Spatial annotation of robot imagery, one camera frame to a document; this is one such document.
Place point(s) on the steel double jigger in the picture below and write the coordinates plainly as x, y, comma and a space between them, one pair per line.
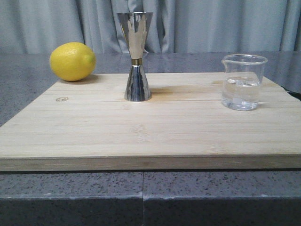
135, 27

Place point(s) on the clear glass beaker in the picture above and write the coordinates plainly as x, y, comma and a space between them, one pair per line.
241, 87

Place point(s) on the bamboo cutting board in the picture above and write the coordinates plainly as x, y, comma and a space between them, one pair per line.
88, 125

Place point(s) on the yellow lemon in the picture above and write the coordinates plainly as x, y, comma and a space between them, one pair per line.
72, 61

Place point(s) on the grey curtain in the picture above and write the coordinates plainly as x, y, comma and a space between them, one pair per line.
177, 26

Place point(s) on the black board handle loop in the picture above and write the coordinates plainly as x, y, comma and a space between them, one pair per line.
294, 94

